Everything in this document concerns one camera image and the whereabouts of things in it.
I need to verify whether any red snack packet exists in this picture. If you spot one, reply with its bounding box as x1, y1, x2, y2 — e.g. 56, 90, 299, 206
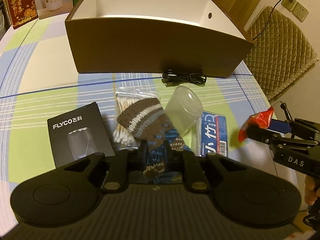
238, 107, 274, 142

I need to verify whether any bag of cotton swabs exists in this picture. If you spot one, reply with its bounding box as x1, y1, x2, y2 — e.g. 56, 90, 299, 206
112, 87, 159, 149

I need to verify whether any blue dental floss box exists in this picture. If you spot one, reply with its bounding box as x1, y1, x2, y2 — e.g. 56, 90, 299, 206
196, 111, 228, 157

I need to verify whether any striped knitted sock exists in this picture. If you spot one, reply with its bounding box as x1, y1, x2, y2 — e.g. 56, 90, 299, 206
132, 98, 189, 184

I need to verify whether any black shaver box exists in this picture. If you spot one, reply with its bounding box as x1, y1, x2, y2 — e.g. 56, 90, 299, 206
47, 102, 115, 168

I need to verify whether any clear plastic cup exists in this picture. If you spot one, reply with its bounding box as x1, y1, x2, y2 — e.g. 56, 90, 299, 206
164, 86, 203, 136

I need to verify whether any black usb cable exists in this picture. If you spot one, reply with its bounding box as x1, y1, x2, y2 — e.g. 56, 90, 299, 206
161, 69, 208, 87

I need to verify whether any person's right hand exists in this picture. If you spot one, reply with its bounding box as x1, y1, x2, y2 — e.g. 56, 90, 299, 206
304, 176, 320, 205

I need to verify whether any quilted cushioned chair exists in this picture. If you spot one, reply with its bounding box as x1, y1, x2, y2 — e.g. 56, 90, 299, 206
244, 6, 319, 100

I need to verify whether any checkered tablecloth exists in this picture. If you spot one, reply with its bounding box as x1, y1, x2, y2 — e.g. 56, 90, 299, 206
0, 12, 298, 230

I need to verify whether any brown cardboard storage box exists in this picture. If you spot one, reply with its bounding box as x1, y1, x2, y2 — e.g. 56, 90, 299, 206
65, 0, 254, 77

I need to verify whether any red gift box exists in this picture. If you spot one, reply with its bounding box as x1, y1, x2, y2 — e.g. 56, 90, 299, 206
7, 0, 38, 29

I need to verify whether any wall power socket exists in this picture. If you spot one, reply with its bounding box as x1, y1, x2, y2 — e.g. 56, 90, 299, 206
281, 0, 309, 22

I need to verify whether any black power cord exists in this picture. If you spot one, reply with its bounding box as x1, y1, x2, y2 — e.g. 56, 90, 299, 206
251, 0, 293, 41

